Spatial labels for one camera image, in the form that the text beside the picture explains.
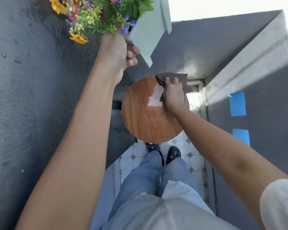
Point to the white shirt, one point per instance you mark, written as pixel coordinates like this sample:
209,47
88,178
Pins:
172,210

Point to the blue jeans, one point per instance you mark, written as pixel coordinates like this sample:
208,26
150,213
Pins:
144,182

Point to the brown cleaning cloth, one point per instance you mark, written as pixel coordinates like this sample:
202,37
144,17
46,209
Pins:
162,80

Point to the person's left forearm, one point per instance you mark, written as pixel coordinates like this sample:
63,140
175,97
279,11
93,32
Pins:
79,146

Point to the person's right forearm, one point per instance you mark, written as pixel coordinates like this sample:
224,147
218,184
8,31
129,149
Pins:
220,150

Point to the black patterned shoe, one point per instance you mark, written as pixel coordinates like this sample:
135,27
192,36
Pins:
154,149
173,154

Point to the pink spill patch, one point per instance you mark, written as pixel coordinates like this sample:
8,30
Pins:
156,98

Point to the pale green planter box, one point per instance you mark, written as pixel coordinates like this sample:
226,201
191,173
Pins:
148,33

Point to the round wooden table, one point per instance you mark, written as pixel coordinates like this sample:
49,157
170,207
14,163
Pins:
144,117

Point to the person's right hand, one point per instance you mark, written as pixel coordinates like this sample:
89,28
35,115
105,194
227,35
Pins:
174,96

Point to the person's left hand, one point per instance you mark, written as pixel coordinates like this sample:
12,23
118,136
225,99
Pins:
111,51

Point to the blue tape strip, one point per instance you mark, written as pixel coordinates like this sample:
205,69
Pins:
237,104
242,136

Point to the person's right fingers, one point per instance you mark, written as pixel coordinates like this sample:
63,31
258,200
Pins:
175,82

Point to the person's left fingers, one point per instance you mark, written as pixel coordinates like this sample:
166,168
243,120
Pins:
132,56

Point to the colourful flowering plants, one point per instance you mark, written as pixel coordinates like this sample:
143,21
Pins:
100,14

